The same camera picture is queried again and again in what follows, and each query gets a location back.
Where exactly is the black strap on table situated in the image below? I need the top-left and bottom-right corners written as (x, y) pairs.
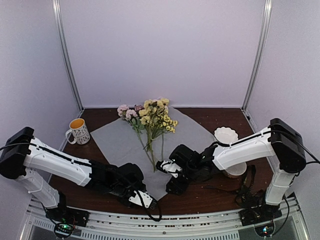
top-left (202, 164), bottom-right (257, 201)

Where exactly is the white scalloped bowl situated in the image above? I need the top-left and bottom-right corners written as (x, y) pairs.
top-left (214, 126), bottom-right (247, 179)

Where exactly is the white wrapping paper sheet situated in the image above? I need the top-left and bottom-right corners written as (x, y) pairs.
top-left (91, 107), bottom-right (215, 200)

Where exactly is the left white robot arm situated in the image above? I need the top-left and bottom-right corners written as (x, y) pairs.
top-left (0, 127), bottom-right (152, 222)

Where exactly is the patterned white mug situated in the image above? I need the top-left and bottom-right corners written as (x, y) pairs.
top-left (65, 118), bottom-right (91, 145)

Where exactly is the left aluminium corner post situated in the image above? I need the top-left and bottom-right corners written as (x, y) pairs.
top-left (52, 0), bottom-right (84, 112)

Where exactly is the aluminium front rail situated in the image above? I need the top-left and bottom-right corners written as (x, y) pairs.
top-left (21, 194), bottom-right (311, 240)

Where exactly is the aluminium corner post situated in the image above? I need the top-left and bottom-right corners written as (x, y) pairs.
top-left (241, 0), bottom-right (273, 112)
top-left (52, 0), bottom-right (84, 112)

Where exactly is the pink flower stem two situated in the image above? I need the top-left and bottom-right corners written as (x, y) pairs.
top-left (117, 104), bottom-right (156, 172)

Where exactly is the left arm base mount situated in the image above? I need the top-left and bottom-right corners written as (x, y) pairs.
top-left (42, 202), bottom-right (90, 240)

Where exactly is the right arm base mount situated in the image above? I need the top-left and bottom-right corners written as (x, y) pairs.
top-left (235, 190), bottom-right (283, 239)

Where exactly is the right aluminium corner post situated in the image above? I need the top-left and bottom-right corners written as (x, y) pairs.
top-left (241, 0), bottom-right (273, 112)

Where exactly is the large yellow flower bunch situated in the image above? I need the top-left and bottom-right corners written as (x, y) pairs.
top-left (139, 98), bottom-right (170, 165)

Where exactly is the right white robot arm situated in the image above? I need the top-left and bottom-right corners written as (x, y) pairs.
top-left (159, 118), bottom-right (307, 221)

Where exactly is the small yellow flower bunch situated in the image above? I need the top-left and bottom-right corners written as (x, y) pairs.
top-left (148, 112), bottom-right (178, 149)

